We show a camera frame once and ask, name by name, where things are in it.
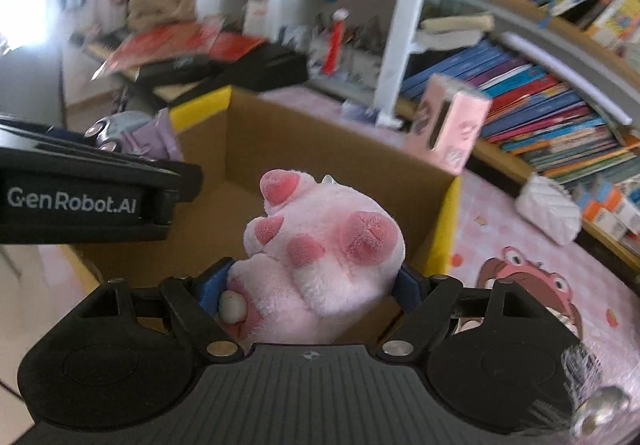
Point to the pale lying book stack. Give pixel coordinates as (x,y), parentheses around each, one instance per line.
(450,30)

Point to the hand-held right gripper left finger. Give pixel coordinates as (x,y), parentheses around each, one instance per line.
(216,286)

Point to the red packet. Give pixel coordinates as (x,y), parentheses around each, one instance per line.
(175,42)

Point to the white shelf unit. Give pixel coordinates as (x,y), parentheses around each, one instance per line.
(405,25)

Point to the wooden bookshelf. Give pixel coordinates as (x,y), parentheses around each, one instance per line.
(575,37)

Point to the white tissue pack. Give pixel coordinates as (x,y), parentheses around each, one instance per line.
(547,210)

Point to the row of blue spined books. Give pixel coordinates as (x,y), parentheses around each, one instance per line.
(540,110)

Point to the yellow cardboard box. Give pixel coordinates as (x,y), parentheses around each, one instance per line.
(325,135)

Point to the pink plush toy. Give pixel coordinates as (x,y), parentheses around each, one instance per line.
(320,245)

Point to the orange white small box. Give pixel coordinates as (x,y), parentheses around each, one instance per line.
(617,225)
(602,202)

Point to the pink checkered printed tablecloth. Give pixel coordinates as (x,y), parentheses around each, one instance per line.
(500,225)

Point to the brown crumpled cloth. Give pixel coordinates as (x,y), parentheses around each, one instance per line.
(160,5)

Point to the black side table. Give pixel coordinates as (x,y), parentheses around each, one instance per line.
(250,70)

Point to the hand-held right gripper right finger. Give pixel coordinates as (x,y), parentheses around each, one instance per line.
(407,291)

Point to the pink carton box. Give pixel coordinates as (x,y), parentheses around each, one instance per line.
(450,125)

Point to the purple soft item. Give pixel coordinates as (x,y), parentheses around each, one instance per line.
(150,137)

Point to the white box red label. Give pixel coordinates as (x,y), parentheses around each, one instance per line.
(257,17)

